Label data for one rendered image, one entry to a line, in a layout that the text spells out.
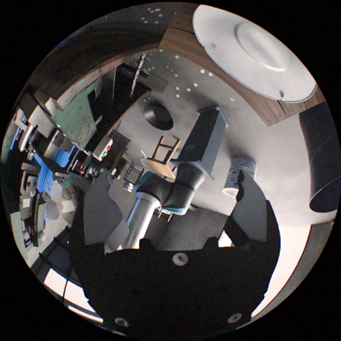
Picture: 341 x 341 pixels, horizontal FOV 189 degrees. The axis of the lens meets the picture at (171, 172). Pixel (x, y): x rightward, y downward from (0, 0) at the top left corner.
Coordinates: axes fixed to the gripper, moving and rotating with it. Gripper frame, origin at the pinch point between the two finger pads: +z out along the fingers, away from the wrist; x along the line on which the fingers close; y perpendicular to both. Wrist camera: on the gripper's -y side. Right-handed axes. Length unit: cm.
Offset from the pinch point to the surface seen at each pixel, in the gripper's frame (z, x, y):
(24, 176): -1, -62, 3
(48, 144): 13.8, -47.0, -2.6
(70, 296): -156, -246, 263
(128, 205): 432, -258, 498
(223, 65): 13.9, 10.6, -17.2
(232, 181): 61, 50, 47
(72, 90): 9.7, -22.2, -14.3
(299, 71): 0.8, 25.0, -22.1
